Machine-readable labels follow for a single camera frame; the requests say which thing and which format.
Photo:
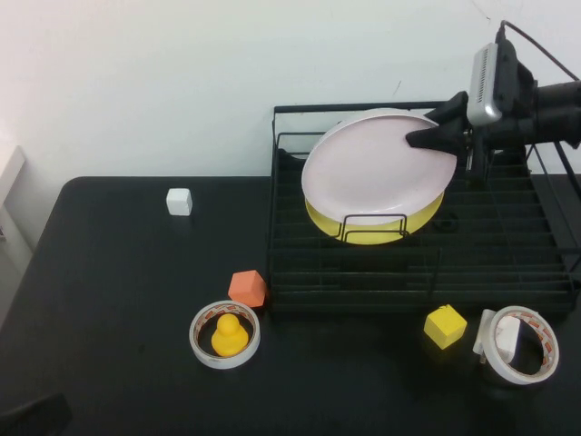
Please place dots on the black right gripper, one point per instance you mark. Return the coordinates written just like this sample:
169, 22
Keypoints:
504, 134

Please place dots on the pink plate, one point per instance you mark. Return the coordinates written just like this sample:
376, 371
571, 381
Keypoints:
372, 172

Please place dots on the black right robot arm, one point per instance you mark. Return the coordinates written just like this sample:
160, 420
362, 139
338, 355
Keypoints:
558, 109

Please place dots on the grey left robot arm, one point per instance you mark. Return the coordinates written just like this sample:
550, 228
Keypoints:
32, 418

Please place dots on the yellow plate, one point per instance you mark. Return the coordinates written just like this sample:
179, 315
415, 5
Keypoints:
424, 213

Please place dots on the yellow cube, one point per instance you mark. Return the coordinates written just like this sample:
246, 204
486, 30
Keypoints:
445, 328

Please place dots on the white power adapter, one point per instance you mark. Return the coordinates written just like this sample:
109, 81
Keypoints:
506, 336

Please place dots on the white adhesive tape roll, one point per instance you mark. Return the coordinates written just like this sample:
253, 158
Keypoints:
222, 363
499, 368

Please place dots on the orange cube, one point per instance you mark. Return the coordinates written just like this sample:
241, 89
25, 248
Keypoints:
246, 288

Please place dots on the white cube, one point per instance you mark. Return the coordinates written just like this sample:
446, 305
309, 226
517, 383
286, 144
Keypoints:
179, 202

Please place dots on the yellow rubber duck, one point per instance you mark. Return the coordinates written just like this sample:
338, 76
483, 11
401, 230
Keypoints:
228, 338

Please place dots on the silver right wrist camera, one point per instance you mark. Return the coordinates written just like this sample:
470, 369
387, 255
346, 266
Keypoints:
483, 82

